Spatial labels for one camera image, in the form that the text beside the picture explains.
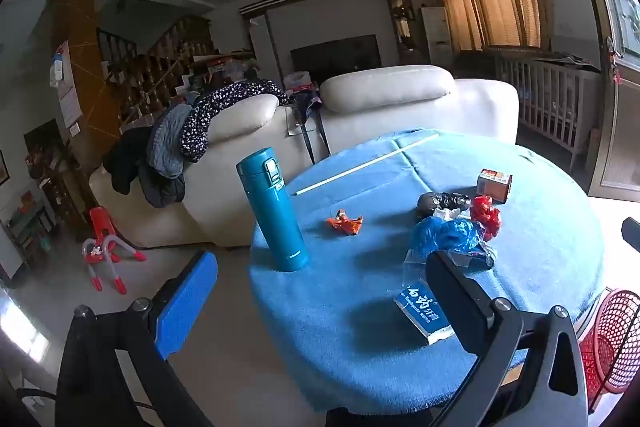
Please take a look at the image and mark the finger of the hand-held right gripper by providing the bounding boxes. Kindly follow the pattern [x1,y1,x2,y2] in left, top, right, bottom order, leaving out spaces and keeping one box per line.
[621,217,640,253]

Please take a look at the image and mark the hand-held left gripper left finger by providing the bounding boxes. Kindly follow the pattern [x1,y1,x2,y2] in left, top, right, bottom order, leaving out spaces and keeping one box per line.
[57,249,219,427]

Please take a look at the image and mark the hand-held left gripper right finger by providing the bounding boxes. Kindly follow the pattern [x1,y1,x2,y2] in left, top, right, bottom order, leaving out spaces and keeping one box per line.
[426,249,591,427]

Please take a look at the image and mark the blue plastic bag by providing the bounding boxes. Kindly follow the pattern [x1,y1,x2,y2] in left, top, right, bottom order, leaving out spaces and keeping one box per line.
[410,216,496,268]

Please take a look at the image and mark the red mesh basket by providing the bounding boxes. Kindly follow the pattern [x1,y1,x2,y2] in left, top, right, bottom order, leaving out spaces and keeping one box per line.
[580,288,640,400]

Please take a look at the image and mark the black plastic bag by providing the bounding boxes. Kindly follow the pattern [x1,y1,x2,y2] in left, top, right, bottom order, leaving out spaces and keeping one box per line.
[416,192,472,219]

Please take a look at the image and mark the small orange white box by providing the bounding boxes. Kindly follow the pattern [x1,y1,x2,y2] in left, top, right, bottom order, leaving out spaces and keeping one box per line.
[476,168,513,202]

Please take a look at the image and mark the orange wrapper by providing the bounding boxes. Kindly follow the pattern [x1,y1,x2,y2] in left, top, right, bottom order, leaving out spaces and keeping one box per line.
[326,209,364,236]

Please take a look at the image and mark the red crumpled wrapper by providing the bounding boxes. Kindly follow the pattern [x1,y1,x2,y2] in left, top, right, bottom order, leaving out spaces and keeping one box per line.
[469,195,502,240]

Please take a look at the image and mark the brown door with glass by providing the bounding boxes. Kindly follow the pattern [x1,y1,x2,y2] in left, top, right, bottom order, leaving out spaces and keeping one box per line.
[555,0,640,198]

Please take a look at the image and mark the blue tablecloth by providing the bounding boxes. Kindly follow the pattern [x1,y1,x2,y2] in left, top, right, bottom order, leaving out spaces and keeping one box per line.
[248,128,606,418]

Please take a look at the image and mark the red white child's toy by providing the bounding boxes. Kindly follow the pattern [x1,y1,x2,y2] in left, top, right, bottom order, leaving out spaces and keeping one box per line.
[82,207,147,294]

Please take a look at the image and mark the teal thermos bottle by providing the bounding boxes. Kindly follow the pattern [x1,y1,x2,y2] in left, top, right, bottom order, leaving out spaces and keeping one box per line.
[236,147,311,273]

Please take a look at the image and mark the dark jacket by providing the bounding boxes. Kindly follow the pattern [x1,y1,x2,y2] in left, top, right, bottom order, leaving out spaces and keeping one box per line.
[102,124,187,209]

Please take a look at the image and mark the white baby crib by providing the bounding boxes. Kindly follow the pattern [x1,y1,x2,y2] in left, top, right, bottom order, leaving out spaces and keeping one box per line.
[492,52,601,172]

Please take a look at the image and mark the grey blue garment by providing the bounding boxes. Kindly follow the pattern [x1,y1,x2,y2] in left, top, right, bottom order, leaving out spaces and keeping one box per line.
[147,104,196,180]

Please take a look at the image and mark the small coloured storage rack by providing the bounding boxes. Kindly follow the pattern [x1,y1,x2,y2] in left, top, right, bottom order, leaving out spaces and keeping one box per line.
[5,192,56,268]

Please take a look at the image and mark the thin white stick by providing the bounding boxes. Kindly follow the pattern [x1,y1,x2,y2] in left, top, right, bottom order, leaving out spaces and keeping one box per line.
[295,134,441,196]

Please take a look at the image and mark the dark wooden shelf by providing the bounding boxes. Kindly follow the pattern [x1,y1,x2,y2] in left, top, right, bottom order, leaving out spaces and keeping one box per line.
[25,119,96,238]

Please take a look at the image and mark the cream leather sofa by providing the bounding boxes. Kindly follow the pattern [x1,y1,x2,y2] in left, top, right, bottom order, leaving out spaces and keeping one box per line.
[90,65,520,250]

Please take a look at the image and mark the pile of household clutter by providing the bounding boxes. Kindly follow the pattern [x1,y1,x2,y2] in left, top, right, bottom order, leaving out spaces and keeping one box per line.
[187,49,261,100]

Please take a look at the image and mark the wooden staircase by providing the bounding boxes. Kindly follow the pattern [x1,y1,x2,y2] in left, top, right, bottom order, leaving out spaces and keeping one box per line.
[97,16,221,128]

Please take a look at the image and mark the white standing air conditioner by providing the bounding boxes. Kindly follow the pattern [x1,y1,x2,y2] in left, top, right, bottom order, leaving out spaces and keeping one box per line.
[420,7,453,68]

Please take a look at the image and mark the black television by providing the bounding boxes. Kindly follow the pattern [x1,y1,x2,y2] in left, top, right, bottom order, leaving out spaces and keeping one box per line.
[290,35,381,72]

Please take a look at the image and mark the dark display cabinet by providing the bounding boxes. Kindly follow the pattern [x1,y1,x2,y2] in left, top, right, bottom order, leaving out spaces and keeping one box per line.
[390,0,422,52]

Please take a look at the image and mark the black bag strap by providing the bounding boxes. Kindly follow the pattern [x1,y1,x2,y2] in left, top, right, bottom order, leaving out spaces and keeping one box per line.
[295,107,331,164]

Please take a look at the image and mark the white wall papers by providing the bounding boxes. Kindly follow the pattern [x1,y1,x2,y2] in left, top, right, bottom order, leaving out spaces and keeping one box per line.
[50,39,83,138]

